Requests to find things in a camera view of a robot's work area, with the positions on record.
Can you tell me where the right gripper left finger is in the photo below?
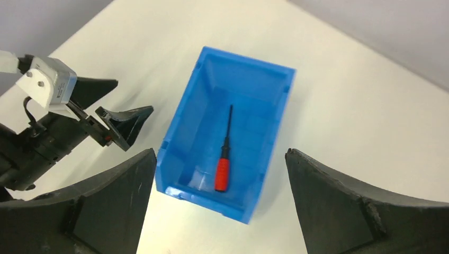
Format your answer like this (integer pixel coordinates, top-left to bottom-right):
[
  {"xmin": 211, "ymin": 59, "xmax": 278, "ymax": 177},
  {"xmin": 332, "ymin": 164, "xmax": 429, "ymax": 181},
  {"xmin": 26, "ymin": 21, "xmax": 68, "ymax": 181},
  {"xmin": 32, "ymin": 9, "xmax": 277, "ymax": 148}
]
[{"xmin": 1, "ymin": 148, "xmax": 157, "ymax": 253}]

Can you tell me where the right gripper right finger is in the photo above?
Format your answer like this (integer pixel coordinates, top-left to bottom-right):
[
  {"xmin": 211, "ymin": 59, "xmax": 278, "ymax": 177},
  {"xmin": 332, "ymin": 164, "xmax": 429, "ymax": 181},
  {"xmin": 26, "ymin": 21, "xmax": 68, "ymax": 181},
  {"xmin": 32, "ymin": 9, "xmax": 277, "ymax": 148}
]
[{"xmin": 285, "ymin": 149, "xmax": 448, "ymax": 253}]

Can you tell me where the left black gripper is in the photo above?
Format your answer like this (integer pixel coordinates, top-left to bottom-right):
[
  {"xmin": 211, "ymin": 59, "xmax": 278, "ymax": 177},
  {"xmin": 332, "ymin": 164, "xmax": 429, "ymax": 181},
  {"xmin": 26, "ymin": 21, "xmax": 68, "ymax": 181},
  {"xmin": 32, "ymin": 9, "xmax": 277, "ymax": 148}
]
[{"xmin": 1, "ymin": 77, "xmax": 154, "ymax": 191}]

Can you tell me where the red handled black screwdriver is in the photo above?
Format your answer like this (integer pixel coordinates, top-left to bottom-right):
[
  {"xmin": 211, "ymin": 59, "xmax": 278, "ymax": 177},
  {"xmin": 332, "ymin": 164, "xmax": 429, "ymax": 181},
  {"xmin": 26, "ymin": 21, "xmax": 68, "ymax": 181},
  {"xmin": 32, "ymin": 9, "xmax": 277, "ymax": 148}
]
[{"xmin": 214, "ymin": 105, "xmax": 233, "ymax": 192}]

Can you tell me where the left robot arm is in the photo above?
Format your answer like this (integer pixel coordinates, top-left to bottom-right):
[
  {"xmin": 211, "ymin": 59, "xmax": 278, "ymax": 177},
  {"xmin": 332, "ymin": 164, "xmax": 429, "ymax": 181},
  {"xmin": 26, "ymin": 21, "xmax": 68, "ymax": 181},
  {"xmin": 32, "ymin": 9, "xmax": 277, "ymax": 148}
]
[{"xmin": 1, "ymin": 77, "xmax": 154, "ymax": 202}]

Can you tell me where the blue plastic storage bin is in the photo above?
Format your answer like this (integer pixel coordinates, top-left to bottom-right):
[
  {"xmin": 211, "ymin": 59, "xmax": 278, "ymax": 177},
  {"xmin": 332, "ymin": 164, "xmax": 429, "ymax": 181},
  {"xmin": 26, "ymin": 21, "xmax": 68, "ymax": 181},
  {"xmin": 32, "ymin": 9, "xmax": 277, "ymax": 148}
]
[{"xmin": 155, "ymin": 47, "xmax": 295, "ymax": 224}]

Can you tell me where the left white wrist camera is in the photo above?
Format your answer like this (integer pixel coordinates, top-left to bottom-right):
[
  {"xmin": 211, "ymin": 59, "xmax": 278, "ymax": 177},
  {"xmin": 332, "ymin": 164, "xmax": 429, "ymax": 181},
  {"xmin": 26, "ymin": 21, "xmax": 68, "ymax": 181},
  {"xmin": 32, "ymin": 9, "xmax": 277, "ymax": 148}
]
[{"xmin": 15, "ymin": 57, "xmax": 77, "ymax": 119}]

